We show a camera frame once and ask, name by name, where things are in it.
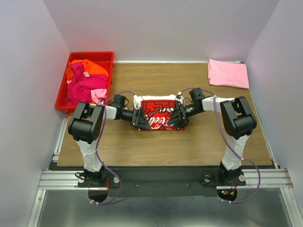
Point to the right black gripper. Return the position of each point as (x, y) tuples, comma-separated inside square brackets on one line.
[(180, 112)]

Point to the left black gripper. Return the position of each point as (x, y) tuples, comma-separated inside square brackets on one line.
[(136, 116)]

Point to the white printed t shirt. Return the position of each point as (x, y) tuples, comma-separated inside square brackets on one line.
[(157, 111)]

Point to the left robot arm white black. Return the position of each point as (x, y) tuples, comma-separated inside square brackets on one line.
[(87, 125)]

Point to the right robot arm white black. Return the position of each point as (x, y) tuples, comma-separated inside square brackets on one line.
[(235, 119)]

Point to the light pink garment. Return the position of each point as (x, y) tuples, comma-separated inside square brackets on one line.
[(98, 95)]

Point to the magenta t shirt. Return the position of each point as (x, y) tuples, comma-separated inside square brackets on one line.
[(78, 89)]

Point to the folded pink t shirt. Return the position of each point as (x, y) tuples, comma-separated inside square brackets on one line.
[(228, 74)]

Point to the red plastic bin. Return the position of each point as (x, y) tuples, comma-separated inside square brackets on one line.
[(104, 59)]

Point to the orange t shirt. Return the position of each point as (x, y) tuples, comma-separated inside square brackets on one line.
[(89, 66)]

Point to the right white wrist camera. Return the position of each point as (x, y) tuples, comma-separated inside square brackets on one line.
[(179, 98)]

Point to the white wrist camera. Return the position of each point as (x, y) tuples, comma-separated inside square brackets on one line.
[(137, 101), (179, 98)]

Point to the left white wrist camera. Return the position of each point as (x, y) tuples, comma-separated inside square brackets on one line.
[(137, 101)]

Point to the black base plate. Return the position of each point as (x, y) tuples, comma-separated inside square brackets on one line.
[(113, 186)]

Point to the aluminium frame rail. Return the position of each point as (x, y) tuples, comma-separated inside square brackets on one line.
[(184, 176)]

